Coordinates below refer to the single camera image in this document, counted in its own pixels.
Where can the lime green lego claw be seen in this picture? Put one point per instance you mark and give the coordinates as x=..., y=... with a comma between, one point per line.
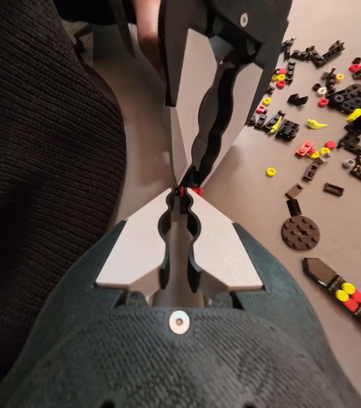
x=316, y=124
x=276, y=126

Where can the light grey lego bracket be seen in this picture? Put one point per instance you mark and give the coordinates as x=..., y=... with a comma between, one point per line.
x=324, y=157

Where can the grey round lego stud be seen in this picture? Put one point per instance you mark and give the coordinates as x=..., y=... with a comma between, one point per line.
x=348, y=163

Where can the black lego hinge plate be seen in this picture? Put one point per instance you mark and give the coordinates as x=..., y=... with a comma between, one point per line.
x=263, y=120

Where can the black two-stud lego plate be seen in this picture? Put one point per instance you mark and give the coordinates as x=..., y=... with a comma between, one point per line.
x=311, y=170

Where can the large black round lego plate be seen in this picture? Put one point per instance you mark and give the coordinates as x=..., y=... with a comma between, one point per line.
x=355, y=95

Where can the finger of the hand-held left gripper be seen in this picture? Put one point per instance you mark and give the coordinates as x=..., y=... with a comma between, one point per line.
x=136, y=255
x=228, y=258

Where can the red rounded lego tile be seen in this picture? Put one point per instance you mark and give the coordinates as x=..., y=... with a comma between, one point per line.
x=330, y=145

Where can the black lego bracket piece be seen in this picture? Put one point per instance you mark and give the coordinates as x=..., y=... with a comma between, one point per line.
x=296, y=99

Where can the red yellow black lego dragon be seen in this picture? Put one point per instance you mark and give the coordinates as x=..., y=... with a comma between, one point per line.
x=349, y=298

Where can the person's left hand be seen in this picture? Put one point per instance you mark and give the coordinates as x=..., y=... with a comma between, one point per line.
x=150, y=28

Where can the black and red lego assembly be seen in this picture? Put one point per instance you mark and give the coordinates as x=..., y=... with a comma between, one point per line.
x=196, y=191

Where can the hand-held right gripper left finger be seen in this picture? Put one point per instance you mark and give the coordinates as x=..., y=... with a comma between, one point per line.
x=193, y=95

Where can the narrow black lego plate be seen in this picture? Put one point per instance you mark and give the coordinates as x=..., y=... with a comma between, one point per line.
x=290, y=71

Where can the red lego plate piece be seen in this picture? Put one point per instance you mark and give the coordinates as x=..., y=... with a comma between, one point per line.
x=304, y=148

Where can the black studded lego block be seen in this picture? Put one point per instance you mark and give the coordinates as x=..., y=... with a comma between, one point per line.
x=288, y=130

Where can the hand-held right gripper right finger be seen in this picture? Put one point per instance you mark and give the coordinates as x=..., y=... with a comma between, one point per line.
x=247, y=95

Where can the person's black knit sweater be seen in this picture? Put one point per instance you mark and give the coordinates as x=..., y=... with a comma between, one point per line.
x=40, y=159

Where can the row of black lego plates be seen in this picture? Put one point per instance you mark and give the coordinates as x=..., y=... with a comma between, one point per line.
x=319, y=54

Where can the black flat lego tile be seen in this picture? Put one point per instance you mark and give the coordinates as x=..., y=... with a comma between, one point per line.
x=333, y=189

